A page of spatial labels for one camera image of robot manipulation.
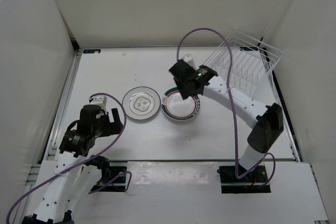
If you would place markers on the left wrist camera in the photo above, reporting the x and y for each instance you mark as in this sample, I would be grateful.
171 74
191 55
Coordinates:
100 100

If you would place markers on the aluminium rail frame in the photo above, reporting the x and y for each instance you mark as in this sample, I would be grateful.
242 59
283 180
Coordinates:
50 148

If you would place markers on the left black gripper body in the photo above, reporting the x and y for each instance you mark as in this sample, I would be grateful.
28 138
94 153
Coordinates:
104 128

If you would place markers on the black label sticker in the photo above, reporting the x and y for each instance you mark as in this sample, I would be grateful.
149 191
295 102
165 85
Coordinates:
252 48
91 51

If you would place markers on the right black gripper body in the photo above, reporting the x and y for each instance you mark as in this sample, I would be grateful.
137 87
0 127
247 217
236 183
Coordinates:
184 91

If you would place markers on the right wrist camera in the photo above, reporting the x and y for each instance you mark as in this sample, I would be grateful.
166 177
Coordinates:
189 60

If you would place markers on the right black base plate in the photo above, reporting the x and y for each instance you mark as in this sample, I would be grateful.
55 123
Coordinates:
252 183

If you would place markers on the white wire dish rack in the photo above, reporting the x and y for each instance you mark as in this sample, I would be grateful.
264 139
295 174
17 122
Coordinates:
250 69

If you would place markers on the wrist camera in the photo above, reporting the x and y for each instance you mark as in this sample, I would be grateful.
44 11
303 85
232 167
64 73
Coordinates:
189 60
100 100

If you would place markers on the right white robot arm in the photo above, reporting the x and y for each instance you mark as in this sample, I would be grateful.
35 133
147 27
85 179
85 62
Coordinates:
265 121

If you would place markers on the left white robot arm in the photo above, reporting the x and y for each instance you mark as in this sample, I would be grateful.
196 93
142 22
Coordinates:
76 171

